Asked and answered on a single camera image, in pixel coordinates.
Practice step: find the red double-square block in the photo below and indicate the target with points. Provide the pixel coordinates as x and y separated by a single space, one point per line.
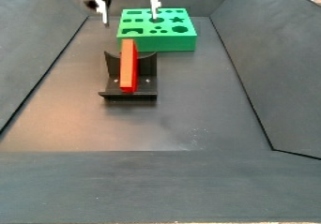
128 66

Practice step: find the green shape-sorting board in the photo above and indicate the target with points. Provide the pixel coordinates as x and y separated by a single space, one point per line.
169 33

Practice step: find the black curved holder stand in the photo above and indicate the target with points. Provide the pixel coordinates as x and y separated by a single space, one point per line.
145 78

